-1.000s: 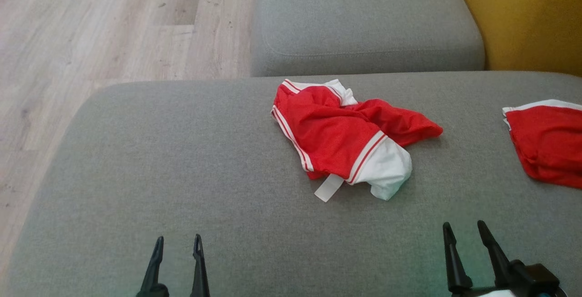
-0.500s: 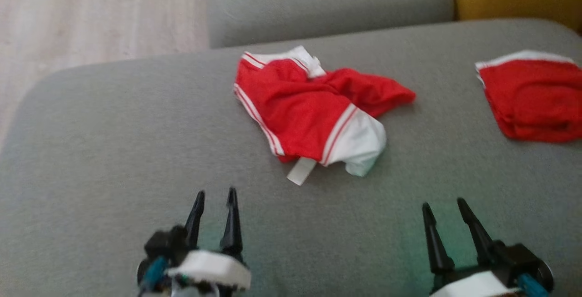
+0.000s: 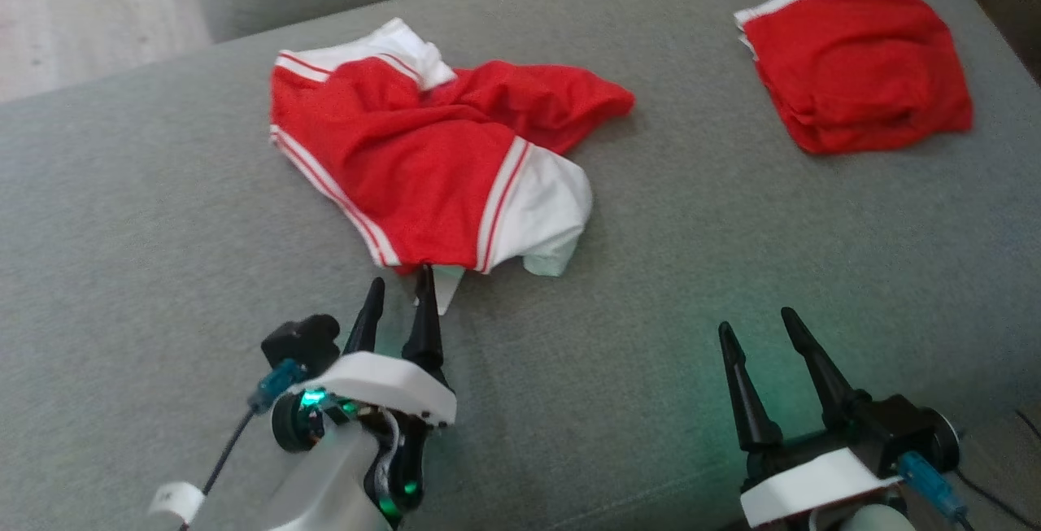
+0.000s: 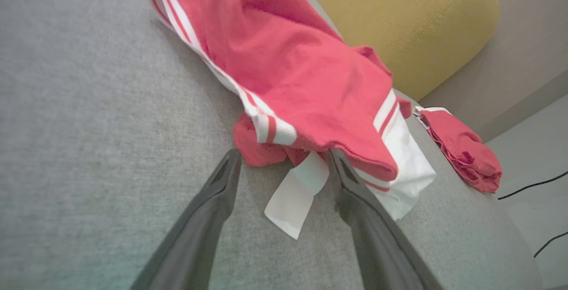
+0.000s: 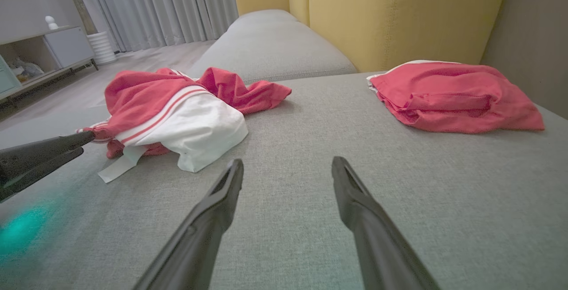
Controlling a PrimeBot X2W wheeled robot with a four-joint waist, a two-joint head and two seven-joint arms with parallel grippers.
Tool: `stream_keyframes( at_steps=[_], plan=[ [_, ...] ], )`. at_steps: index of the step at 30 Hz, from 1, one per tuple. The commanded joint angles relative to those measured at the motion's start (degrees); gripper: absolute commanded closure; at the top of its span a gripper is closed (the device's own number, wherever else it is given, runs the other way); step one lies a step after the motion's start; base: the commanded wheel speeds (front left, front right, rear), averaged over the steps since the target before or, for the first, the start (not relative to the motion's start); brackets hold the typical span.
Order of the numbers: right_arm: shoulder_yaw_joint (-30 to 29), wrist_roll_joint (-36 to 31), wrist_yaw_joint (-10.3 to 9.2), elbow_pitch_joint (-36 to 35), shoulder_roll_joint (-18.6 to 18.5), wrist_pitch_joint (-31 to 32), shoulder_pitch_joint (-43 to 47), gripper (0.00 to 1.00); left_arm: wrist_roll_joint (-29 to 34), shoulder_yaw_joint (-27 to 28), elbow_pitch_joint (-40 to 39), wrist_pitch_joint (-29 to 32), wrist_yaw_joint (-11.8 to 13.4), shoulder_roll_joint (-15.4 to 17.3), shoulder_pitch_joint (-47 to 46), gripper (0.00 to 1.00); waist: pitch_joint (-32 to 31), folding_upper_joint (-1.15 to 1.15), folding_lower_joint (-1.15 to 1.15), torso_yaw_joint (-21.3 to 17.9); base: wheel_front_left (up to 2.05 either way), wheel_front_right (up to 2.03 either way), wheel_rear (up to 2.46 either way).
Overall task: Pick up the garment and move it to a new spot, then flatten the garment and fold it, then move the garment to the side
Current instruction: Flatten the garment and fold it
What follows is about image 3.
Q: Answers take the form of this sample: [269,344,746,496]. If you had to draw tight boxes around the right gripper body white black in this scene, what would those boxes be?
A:
[740,395,962,529]

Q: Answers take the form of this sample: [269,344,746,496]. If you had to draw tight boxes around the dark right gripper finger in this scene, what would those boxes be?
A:
[717,321,783,452]
[781,307,855,430]

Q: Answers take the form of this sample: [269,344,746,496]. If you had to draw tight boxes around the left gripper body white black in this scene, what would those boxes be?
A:
[260,316,456,452]

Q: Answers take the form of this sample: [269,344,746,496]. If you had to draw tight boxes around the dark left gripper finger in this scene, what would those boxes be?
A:
[401,264,446,385]
[343,277,386,355]

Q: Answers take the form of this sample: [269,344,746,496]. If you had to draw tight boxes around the red shorts with white trim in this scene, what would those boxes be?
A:
[268,17,635,316]

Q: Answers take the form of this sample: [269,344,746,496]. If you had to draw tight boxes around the folded red garment white band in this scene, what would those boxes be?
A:
[734,0,974,156]

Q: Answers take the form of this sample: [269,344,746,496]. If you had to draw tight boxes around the grey fabric sofa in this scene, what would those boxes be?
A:
[0,0,1041,531]

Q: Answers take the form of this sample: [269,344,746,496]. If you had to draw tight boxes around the left arm cable teal plug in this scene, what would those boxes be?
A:
[175,359,308,531]

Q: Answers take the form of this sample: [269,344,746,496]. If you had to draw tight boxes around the arm cable teal plug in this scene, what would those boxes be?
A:
[897,450,1041,531]
[175,359,308,531]

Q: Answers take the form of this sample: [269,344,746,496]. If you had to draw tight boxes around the right arm cable teal plug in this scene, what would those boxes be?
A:
[897,450,1041,531]

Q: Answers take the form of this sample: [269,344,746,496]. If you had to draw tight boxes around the white cable label tag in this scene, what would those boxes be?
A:
[149,482,204,525]

